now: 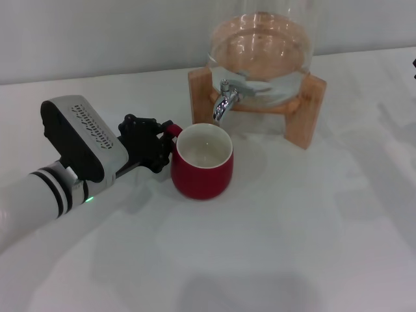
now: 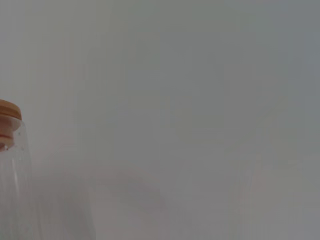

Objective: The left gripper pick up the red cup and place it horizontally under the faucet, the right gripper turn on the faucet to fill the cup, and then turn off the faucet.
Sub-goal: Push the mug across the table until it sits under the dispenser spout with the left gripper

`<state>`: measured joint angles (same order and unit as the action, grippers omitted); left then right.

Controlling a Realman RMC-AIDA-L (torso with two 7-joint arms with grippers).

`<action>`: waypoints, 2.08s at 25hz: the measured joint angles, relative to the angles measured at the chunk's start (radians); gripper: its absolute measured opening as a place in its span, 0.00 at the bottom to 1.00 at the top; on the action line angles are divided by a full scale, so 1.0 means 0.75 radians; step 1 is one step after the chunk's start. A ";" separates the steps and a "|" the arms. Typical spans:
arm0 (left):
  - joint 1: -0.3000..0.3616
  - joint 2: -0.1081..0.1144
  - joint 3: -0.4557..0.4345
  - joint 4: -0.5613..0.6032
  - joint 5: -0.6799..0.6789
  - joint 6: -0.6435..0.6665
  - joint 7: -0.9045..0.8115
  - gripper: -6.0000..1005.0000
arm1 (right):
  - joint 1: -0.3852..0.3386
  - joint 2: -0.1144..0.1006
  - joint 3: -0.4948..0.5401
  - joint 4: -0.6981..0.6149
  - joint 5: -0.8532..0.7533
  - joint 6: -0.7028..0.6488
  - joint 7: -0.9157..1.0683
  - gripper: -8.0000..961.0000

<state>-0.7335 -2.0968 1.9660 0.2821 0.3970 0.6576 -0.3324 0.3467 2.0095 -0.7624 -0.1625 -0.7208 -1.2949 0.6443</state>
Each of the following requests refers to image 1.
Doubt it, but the clear glass drink dispenser jar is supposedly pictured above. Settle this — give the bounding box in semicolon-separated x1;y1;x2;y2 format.
205;0;315;108

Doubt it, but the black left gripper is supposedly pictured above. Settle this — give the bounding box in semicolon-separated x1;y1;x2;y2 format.
115;113;179;180

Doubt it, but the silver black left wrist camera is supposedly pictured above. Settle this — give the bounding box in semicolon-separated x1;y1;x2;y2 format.
40;94;129;187

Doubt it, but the red ceramic cup white inside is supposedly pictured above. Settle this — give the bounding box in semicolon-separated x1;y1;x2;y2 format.
164;122;235;201

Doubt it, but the wooden dispenser stand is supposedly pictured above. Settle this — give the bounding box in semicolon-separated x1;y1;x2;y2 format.
187;67;327;151

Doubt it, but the chrome dispenser faucet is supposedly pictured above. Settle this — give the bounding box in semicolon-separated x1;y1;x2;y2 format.
213;79;240;125

